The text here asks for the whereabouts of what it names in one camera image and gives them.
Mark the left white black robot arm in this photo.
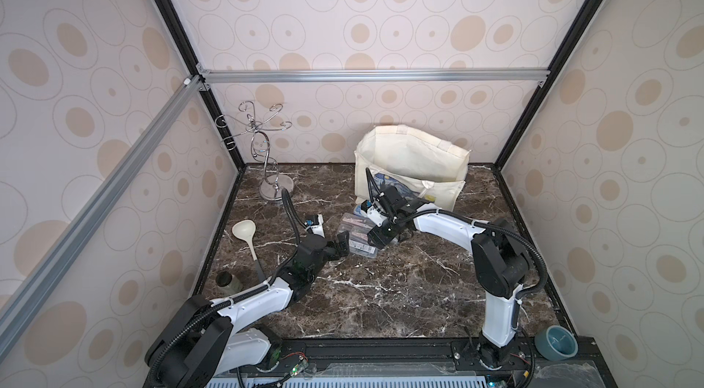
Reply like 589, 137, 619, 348
144, 191, 349, 387

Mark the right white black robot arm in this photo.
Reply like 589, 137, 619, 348
360, 169, 548, 370

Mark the clear case pink compass upper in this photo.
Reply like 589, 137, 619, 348
341, 213, 374, 232

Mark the cream canvas starry-night tote bag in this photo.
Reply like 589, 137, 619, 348
354, 125, 470, 210

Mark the teal ceramic cup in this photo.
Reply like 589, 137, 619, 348
533, 326, 579, 362

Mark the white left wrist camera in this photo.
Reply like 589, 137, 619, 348
304, 214, 325, 237

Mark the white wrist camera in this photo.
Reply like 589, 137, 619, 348
361, 200, 387, 227
304, 214, 325, 237

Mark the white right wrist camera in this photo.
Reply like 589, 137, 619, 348
361, 200, 387, 227

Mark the cream spoon grey handle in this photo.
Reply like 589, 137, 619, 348
231, 219, 266, 282

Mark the chrome wire jewelry stand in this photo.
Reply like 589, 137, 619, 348
214, 100, 294, 202

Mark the horizontal aluminium rail back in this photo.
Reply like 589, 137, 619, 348
185, 67, 550, 87

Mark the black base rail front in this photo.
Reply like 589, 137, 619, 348
208, 337, 612, 388

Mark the aluminium rail left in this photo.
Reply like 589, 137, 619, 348
1, 74, 205, 360

